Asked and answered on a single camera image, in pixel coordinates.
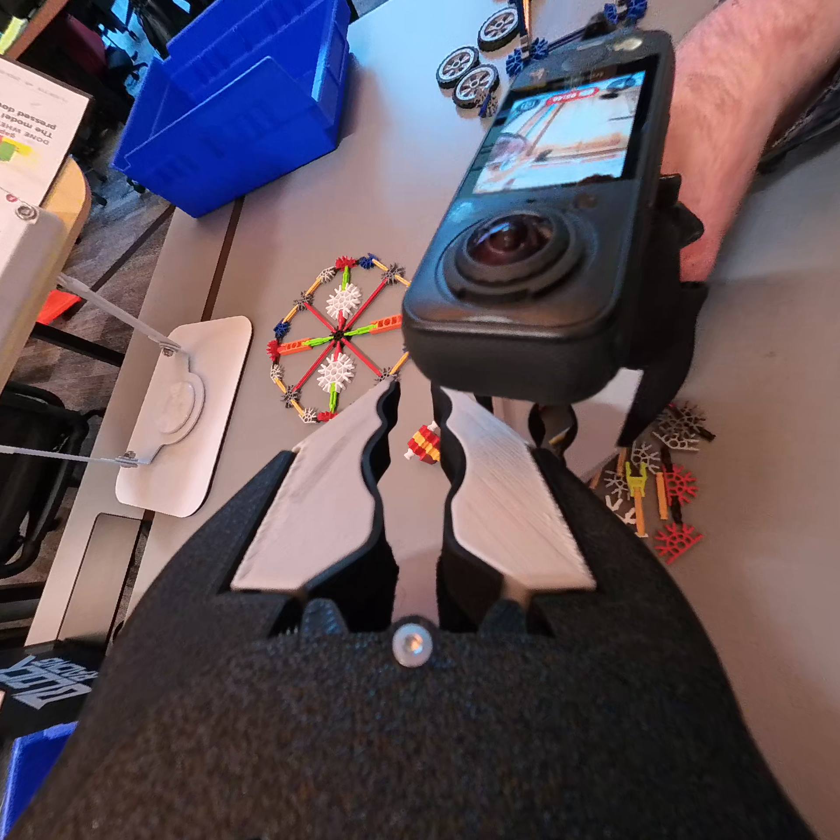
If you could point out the red yellow connector cluster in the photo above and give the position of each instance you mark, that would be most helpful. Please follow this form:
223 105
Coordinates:
423 445

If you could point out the curved wooden desk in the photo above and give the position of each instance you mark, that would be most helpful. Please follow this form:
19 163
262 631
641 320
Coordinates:
69 203

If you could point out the white flat stand base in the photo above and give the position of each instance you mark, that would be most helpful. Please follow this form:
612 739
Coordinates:
216 354

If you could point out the white printed instruction card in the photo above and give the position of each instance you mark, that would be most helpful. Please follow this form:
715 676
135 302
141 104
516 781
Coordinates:
46 124

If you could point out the pale grey small connector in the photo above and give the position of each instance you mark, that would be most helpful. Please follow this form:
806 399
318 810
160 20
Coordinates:
646 457

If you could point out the black chair frame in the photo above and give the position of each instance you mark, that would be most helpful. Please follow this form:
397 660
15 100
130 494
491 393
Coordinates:
33 459

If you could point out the person's right forearm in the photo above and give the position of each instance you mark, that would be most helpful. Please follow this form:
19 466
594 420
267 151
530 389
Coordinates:
722 98

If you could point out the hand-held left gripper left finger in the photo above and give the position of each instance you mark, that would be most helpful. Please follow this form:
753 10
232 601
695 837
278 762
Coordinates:
308 518

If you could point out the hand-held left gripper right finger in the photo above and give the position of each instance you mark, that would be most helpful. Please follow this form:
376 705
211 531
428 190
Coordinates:
518 518

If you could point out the red fan connector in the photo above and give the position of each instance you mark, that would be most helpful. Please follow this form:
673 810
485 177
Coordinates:
677 543
680 484

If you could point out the colourful toy wheel model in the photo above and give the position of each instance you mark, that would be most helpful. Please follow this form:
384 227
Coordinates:
336 336

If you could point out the black printed cardboard box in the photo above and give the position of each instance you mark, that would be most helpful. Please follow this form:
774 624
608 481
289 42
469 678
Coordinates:
46 682

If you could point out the toy model with black wheels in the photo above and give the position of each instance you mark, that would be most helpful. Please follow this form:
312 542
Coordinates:
476 82

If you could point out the pale grey board panel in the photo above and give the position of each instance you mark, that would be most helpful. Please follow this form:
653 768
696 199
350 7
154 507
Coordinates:
26 282

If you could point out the large white snowflake connector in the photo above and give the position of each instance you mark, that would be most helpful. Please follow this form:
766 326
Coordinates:
623 508

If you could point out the light grey fan connector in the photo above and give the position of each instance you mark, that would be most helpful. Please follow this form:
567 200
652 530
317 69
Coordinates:
617 482
679 439

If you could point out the blue ribbed storage bin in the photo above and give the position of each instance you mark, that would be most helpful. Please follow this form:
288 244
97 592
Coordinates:
229 131

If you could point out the orange triangular piece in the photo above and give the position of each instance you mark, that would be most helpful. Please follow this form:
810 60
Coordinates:
59 305

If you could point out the yellow-green clip connector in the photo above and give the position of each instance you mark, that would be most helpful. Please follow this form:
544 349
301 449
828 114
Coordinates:
635 479

